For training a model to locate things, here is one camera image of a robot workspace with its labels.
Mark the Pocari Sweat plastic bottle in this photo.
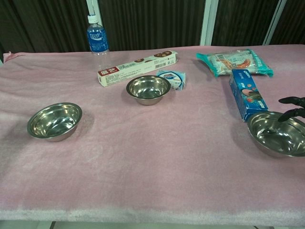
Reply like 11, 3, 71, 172
86, 14, 111, 72

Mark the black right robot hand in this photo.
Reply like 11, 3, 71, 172
278, 96, 305, 123

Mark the pink fleece table cloth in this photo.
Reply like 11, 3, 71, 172
0, 44, 305, 226

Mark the steel bowl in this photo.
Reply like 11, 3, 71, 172
126, 75, 172, 105
247, 111, 305, 158
26, 102, 83, 142

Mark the teal snack bag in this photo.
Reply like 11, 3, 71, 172
195, 49, 274, 79

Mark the long white cookie box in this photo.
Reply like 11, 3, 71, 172
97, 50, 179, 88

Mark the white frame post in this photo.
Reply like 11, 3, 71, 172
87, 0, 103, 27
263, 0, 290, 45
199, 0, 219, 46

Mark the small blue white packet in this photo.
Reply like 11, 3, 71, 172
156, 70, 187, 91

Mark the blue Oreo box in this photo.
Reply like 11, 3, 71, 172
229, 69, 269, 122

